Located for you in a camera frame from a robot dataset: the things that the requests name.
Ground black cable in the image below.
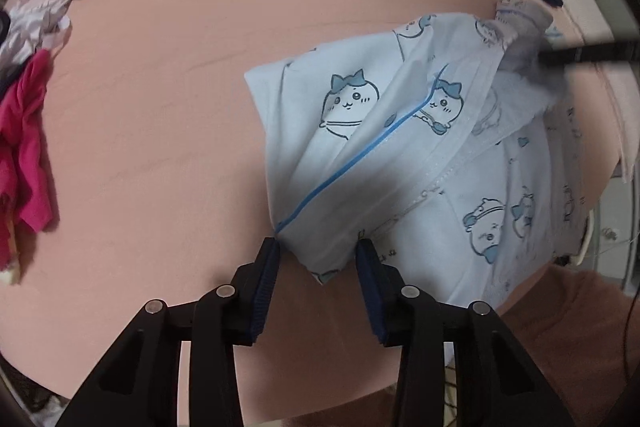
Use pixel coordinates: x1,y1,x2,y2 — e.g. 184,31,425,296
621,297,640,383

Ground grey nightstand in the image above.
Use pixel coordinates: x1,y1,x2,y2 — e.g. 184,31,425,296
575,192,640,293

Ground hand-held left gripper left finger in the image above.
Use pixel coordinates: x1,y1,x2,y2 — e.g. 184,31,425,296
55,237,281,427

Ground light blue cartoon pajama pants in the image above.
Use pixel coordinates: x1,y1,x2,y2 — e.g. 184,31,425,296
244,0,598,358

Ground white satin garment dark trim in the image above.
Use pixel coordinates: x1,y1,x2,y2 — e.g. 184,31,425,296
0,0,73,92

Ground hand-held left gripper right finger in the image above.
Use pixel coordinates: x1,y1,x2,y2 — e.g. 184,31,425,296
354,237,576,427

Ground magenta garment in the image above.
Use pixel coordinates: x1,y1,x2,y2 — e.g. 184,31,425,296
0,49,56,273

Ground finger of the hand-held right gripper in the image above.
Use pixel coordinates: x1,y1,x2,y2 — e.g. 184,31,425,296
537,39,640,68

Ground pink bed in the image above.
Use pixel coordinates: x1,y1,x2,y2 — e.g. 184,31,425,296
0,0,631,403

